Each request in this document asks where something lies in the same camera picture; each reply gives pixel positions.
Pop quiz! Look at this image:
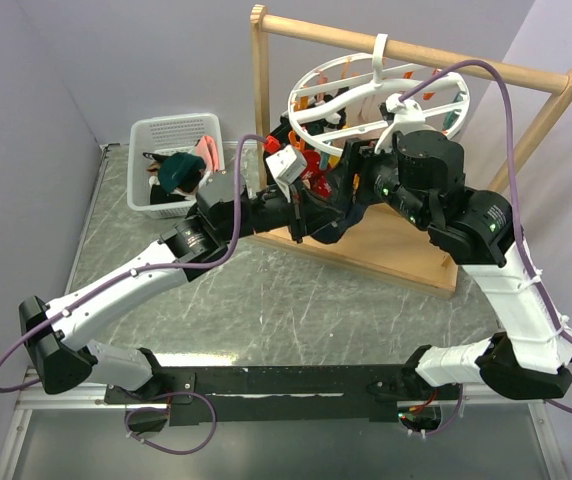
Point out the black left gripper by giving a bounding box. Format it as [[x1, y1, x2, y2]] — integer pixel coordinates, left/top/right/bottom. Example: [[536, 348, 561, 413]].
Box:
[[220, 175, 345, 244]]

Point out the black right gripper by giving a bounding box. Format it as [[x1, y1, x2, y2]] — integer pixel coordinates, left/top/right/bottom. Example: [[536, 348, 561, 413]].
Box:
[[323, 136, 431, 230]]

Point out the red snowflake sock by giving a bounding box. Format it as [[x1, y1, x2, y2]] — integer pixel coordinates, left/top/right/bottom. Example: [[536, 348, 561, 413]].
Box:
[[300, 150, 332, 198]]

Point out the white round clip hanger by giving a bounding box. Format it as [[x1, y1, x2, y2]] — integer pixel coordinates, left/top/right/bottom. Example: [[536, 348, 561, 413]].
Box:
[[285, 34, 470, 156]]

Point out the pink patterned sock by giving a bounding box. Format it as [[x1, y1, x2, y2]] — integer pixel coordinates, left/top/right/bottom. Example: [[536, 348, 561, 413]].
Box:
[[194, 135, 220, 172]]

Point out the teal green sock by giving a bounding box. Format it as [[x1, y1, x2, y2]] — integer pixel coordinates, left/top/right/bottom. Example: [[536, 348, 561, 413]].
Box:
[[158, 152, 206, 194]]

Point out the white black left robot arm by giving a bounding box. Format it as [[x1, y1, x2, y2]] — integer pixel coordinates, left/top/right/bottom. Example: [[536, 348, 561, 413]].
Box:
[[19, 172, 345, 402]]

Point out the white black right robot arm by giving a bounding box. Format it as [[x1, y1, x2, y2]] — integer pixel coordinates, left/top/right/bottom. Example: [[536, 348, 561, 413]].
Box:
[[337, 130, 572, 400]]

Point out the yellow plastic tray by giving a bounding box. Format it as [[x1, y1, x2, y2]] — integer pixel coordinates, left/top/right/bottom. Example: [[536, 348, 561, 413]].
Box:
[[328, 149, 342, 170]]

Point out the white plastic laundry basket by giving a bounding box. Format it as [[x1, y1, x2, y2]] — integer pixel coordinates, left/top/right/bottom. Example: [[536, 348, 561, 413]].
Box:
[[126, 113, 226, 220]]

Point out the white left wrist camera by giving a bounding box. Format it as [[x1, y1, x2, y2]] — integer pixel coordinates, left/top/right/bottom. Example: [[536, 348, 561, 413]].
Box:
[[266, 145, 307, 200]]

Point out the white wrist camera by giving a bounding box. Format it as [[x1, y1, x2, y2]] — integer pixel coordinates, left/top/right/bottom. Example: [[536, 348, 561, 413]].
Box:
[[266, 145, 307, 200], [374, 93, 425, 154]]

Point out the wooden hanger rack frame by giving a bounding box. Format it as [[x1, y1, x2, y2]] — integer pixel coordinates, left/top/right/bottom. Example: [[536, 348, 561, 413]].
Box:
[[245, 3, 572, 301]]

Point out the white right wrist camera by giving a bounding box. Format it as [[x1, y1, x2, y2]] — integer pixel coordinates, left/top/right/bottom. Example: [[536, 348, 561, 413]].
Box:
[[374, 93, 425, 154]]

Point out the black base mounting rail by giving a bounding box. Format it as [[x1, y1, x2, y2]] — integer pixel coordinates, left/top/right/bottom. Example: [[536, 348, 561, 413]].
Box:
[[104, 364, 458, 426]]

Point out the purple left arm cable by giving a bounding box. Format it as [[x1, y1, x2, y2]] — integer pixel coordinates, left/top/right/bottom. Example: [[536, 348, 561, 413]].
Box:
[[0, 133, 270, 394]]

